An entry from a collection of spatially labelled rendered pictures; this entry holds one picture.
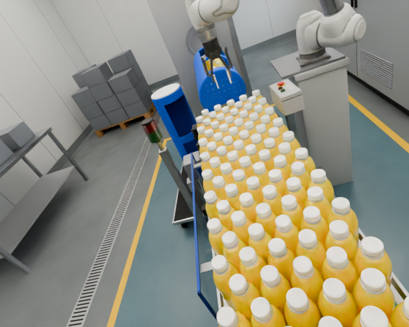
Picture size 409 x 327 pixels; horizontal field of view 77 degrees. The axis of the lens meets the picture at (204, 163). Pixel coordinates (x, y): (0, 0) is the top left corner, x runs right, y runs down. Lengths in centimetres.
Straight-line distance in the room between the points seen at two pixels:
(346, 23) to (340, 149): 89
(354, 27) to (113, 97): 423
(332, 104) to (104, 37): 594
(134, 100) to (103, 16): 255
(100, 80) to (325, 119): 403
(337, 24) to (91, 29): 613
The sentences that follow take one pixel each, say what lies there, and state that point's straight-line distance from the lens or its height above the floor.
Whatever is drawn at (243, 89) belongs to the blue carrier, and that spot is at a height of 107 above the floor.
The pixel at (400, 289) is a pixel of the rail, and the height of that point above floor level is 98.
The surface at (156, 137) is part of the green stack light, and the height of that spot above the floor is 118.
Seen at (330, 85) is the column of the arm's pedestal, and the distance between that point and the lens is 187.
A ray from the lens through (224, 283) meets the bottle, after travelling 69.
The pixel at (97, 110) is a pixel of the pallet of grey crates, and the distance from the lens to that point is 538.
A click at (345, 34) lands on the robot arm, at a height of 117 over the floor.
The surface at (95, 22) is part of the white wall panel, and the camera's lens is 711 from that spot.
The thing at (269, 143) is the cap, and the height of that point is 110.
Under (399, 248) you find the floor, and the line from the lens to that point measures 200.
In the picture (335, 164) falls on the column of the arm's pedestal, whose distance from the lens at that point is 221.
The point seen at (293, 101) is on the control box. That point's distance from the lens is 131.
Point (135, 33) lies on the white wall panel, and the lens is 685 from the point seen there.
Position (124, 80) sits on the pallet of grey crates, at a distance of 496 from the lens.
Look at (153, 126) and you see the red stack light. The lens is 115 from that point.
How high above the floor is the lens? 163
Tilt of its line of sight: 32 degrees down
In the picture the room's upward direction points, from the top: 24 degrees counter-clockwise
